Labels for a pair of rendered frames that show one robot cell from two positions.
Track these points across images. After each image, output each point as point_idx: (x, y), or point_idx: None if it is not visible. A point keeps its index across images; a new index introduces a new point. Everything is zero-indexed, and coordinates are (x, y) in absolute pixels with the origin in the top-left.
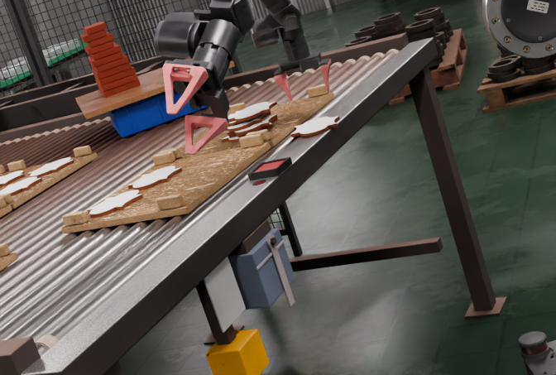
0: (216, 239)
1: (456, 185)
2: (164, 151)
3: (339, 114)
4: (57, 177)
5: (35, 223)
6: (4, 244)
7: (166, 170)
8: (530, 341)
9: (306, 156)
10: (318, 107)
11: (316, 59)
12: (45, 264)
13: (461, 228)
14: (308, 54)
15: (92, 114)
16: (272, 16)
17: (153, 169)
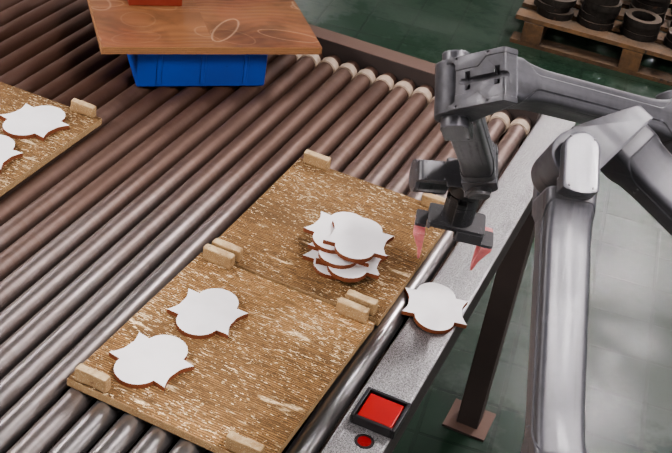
0: None
1: (512, 300)
2: (221, 242)
3: (464, 286)
4: (44, 160)
5: (13, 291)
6: None
7: (226, 306)
8: None
9: (423, 387)
10: (434, 243)
11: (481, 237)
12: None
13: (491, 341)
14: (472, 222)
15: (111, 51)
16: (461, 183)
17: (200, 268)
